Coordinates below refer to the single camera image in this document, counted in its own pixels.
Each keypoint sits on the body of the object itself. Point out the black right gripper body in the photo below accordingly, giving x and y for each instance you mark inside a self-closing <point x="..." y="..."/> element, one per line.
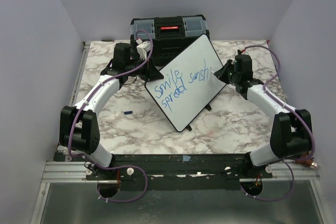
<point x="235" y="78"/>

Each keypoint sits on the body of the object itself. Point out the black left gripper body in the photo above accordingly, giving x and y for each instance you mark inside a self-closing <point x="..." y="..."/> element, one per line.
<point x="142" y="71"/>

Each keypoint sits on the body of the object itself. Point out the white whiteboard with black rim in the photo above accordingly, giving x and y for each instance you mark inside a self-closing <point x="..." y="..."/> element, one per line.
<point x="187" y="86"/>

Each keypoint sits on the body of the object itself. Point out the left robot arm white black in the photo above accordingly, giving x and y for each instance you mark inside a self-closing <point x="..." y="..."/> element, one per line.
<point x="79" y="128"/>

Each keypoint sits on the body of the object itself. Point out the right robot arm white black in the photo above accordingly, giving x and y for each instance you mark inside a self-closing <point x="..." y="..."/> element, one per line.
<point x="291" y="133"/>

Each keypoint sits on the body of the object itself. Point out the black plastic toolbox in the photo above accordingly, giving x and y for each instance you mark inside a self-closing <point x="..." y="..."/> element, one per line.
<point x="170" y="35"/>

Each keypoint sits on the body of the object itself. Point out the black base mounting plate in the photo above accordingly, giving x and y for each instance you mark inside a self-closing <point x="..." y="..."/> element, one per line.
<point x="177" y="172"/>

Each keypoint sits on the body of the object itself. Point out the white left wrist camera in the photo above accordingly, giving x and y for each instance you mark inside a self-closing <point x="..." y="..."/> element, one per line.
<point x="143" y="48"/>

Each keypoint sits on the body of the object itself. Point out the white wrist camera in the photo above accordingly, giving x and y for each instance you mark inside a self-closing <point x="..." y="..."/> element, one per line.
<point x="241" y="52"/>
<point x="143" y="48"/>

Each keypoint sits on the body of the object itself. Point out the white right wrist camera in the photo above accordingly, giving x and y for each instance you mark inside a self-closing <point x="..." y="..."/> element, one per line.
<point x="241" y="52"/>

